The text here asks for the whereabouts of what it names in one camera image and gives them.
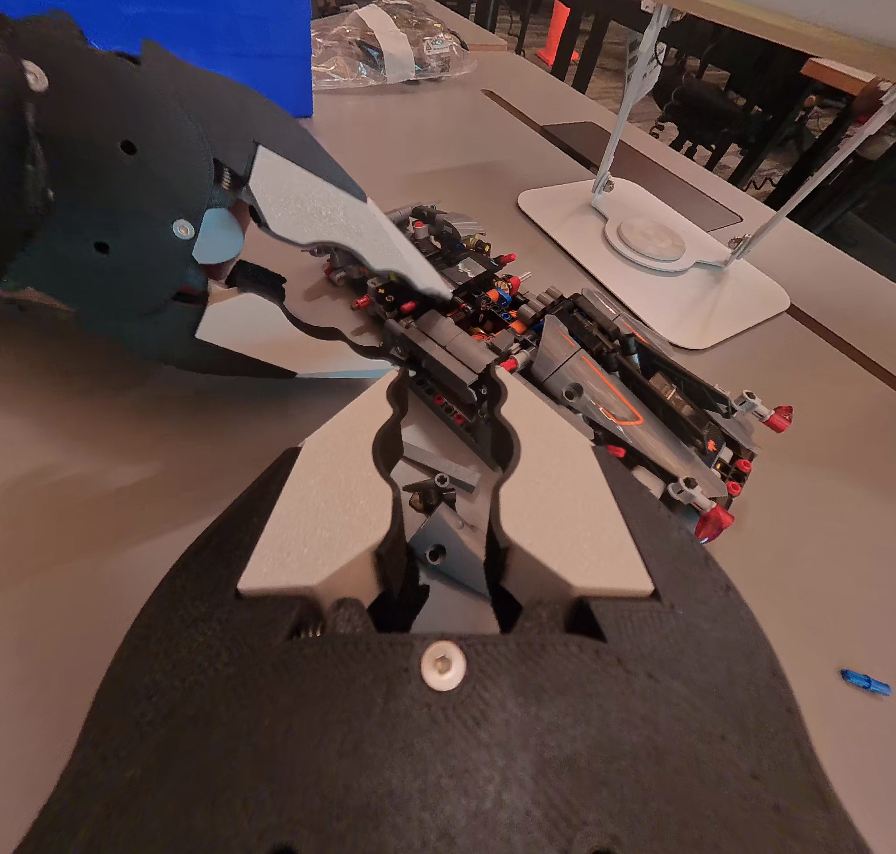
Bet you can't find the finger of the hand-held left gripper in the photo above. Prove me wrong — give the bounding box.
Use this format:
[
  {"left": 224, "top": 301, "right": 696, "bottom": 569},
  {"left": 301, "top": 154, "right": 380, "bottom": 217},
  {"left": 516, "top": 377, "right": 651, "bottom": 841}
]
[
  {"left": 195, "top": 260, "right": 396, "bottom": 380},
  {"left": 240, "top": 143, "right": 454, "bottom": 300}
]

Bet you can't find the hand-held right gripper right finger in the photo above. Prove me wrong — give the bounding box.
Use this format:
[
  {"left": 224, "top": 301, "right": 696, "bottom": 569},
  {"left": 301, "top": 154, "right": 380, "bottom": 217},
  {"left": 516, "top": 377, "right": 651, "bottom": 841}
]
[{"left": 489, "top": 364, "right": 658, "bottom": 601}]

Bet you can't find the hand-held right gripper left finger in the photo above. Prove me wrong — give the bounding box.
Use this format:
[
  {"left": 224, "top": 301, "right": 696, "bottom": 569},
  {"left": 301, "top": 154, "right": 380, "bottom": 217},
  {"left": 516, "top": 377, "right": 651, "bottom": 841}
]
[{"left": 237, "top": 367, "right": 410, "bottom": 601}]

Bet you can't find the grey black lego car model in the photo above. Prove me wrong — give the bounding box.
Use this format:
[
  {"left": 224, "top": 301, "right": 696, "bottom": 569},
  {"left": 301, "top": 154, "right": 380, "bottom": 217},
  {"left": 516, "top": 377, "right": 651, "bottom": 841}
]
[{"left": 322, "top": 203, "right": 795, "bottom": 543}]

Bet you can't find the white book stand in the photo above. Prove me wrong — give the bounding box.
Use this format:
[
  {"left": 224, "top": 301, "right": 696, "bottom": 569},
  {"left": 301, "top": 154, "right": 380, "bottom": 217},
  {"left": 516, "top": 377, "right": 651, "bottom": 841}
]
[{"left": 518, "top": 0, "right": 896, "bottom": 351}]

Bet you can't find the black angled lego piece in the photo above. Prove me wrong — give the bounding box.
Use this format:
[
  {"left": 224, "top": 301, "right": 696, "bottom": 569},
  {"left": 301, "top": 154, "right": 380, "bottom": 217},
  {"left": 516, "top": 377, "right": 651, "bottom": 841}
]
[{"left": 405, "top": 475, "right": 459, "bottom": 513}]

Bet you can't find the dark grey curved lego panel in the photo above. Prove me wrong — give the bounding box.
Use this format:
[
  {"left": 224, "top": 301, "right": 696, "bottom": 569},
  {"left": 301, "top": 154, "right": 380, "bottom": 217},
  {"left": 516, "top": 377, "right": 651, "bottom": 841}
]
[{"left": 408, "top": 504, "right": 491, "bottom": 599}]

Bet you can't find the grey flat lego tile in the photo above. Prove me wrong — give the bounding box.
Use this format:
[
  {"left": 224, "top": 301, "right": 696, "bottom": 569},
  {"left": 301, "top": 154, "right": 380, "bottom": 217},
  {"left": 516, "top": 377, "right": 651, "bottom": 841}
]
[{"left": 402, "top": 441, "right": 483, "bottom": 491}]

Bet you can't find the blue lego pin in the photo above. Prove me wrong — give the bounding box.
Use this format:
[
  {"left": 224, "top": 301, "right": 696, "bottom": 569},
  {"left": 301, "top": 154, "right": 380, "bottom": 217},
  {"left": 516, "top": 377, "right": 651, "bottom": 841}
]
[{"left": 840, "top": 668, "right": 893, "bottom": 697}]

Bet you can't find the blue plastic bin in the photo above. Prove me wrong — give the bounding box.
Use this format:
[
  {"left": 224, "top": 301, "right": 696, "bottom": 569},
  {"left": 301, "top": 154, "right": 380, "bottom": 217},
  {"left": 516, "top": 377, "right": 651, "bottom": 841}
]
[{"left": 0, "top": 0, "right": 316, "bottom": 120}]

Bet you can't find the clear plastic parts bag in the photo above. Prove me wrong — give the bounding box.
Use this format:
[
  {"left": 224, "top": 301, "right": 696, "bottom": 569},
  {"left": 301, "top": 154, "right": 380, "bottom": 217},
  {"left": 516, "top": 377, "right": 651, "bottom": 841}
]
[{"left": 311, "top": 0, "right": 478, "bottom": 92}]

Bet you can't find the orange traffic cone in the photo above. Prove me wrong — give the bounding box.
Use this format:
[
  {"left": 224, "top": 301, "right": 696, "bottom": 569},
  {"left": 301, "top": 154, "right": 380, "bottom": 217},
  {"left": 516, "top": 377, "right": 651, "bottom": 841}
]
[{"left": 535, "top": 0, "right": 582, "bottom": 67}]

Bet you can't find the black chair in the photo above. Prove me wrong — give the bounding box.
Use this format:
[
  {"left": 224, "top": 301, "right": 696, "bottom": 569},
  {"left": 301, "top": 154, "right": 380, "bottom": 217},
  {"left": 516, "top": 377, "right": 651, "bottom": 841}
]
[{"left": 651, "top": 14, "right": 896, "bottom": 193}]

